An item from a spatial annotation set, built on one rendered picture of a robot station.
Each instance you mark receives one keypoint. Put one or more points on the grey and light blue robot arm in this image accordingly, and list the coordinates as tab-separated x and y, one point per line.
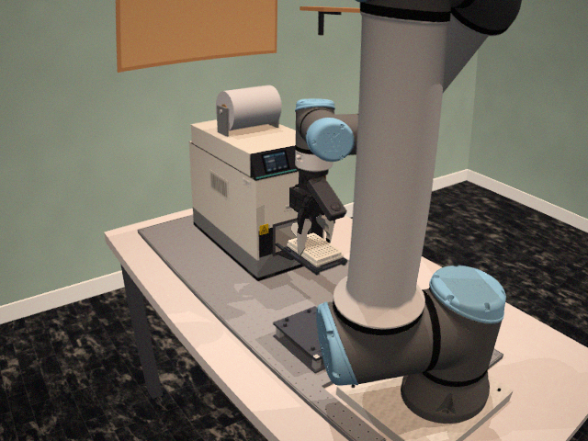
374	330

